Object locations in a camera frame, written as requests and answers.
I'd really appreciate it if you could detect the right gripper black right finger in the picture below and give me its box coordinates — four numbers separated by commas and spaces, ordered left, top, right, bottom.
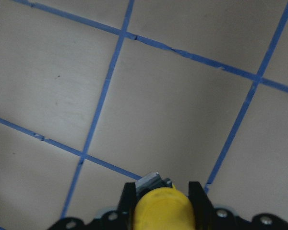
188, 182, 214, 230

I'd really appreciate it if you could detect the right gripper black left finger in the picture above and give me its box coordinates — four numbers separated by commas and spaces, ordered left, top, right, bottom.
117, 182, 137, 230

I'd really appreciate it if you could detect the yellow push button switch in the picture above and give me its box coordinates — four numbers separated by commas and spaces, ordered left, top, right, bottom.
132, 172, 196, 230

